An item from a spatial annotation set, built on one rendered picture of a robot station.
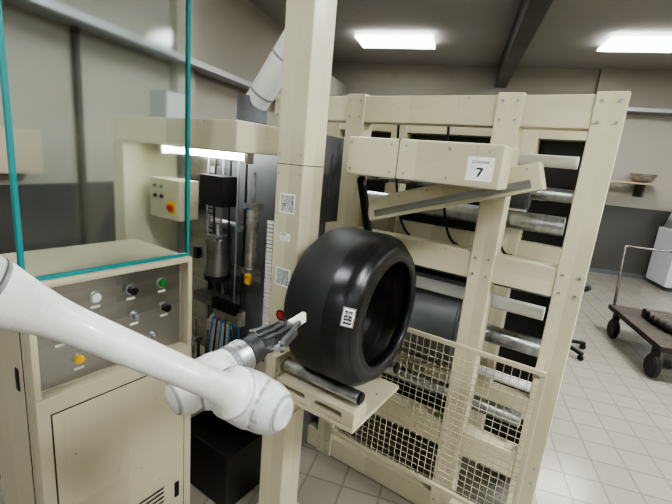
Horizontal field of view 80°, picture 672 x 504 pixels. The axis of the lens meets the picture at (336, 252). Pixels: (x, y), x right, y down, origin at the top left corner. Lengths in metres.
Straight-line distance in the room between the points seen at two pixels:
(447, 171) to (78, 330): 1.19
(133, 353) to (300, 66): 1.11
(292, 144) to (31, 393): 1.14
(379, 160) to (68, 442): 1.44
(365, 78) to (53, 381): 8.29
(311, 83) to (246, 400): 1.08
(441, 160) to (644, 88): 7.94
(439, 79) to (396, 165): 7.36
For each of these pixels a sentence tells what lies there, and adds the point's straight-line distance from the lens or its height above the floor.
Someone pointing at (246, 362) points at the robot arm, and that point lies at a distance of 1.02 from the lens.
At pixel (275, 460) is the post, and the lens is 1.99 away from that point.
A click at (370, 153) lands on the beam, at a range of 1.63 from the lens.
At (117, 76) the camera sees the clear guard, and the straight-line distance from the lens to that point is 1.50.
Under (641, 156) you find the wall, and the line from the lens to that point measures 9.25.
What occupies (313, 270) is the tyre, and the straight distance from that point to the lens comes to 1.31.
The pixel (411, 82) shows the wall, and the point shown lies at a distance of 8.94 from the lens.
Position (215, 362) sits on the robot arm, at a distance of 0.96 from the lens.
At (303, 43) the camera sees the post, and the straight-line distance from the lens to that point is 1.55.
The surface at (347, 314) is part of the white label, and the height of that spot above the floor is 1.24.
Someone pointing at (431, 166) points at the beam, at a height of 1.69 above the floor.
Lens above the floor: 1.69
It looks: 13 degrees down
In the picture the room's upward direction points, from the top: 5 degrees clockwise
